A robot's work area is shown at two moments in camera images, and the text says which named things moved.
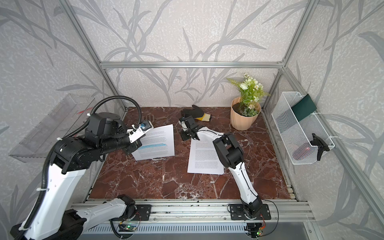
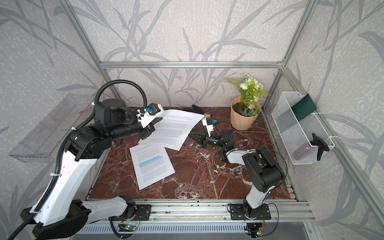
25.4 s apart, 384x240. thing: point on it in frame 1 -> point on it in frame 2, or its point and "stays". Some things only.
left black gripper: (130, 148) -> (147, 129)
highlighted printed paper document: (158, 142) -> (151, 164)
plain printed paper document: (203, 157) -> (172, 130)
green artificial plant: (250, 91) stays
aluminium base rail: (215, 210) stays
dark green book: (303, 107) stays
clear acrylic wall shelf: (64, 122) stays
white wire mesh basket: (296, 135) stays
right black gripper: (183, 137) -> (202, 135)
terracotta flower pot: (238, 121) stays
